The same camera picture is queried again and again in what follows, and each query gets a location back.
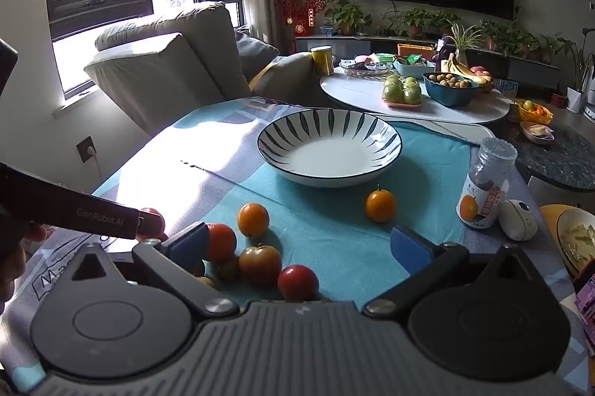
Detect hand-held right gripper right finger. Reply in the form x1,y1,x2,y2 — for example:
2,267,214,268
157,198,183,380
365,226,540,317

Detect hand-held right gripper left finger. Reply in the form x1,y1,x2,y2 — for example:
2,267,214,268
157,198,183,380
70,221,240,317

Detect red-orange tangerine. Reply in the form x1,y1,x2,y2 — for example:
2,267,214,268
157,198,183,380
203,223,238,263

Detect small green fruit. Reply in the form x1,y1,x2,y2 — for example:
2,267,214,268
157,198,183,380
218,257,241,282

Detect brownish red apple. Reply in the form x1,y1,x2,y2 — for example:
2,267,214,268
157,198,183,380
239,244,282,286

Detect striped white ceramic bowl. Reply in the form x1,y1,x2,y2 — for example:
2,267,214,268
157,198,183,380
257,108,403,188

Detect person's left hand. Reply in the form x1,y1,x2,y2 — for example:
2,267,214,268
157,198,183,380
0,224,48,314

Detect orange with stem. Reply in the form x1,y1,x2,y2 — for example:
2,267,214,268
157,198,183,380
365,185,397,224

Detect round orange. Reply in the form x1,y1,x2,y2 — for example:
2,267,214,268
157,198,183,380
237,202,270,239

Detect clear plastic jar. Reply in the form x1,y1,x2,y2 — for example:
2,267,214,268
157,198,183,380
456,137,518,231

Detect white round device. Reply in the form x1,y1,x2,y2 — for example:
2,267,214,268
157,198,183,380
498,199,539,242

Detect red tomato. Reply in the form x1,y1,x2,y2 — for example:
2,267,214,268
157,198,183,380
277,265,319,302

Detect blue bowl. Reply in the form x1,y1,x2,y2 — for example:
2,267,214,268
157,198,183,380
422,73,480,108

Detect round white table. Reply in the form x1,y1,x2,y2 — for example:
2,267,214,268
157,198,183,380
319,65,511,126

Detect yellow plate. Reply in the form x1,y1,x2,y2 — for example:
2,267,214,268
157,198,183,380
539,204,595,279

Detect grey sofa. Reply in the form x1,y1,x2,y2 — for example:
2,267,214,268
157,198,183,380
84,2,336,136

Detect pink dish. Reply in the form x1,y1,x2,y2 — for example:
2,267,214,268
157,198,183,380
519,121,556,145

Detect pile of longans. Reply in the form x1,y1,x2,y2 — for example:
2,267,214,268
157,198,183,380
428,73,475,90

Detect dark granite table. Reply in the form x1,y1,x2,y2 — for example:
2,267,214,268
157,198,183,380
504,117,595,193

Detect teal basket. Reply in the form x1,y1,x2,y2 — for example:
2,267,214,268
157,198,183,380
393,54,436,79

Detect purple packet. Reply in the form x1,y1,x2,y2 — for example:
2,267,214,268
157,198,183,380
573,259,595,332

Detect orange fruit basket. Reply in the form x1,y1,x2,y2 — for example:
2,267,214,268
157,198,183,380
516,99,554,126

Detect glass snack tray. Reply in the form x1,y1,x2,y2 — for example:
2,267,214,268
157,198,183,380
339,55,397,81

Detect bunch of bananas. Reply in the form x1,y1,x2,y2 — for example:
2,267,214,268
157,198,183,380
445,53,485,84

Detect grey cushion with yellow stripe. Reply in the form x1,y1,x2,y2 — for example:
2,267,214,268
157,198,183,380
249,52,328,105

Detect orange box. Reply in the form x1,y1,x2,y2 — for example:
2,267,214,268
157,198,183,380
397,43,436,57

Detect yellow can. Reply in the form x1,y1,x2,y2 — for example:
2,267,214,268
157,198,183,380
311,45,334,77

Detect television cabinet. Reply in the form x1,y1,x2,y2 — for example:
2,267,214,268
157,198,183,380
295,34,561,91

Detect spider plant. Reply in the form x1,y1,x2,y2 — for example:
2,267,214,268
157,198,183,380
444,21,485,68

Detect potted green plant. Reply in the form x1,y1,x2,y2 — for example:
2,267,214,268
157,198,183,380
324,0,373,36
385,6,462,39
479,19,564,63

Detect plant in white pot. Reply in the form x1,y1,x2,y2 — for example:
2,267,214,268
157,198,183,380
557,28,595,114

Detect red decorative branches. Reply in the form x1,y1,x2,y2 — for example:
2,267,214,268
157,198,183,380
273,0,332,52

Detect wall socket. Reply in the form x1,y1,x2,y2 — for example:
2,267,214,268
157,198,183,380
75,136,99,163

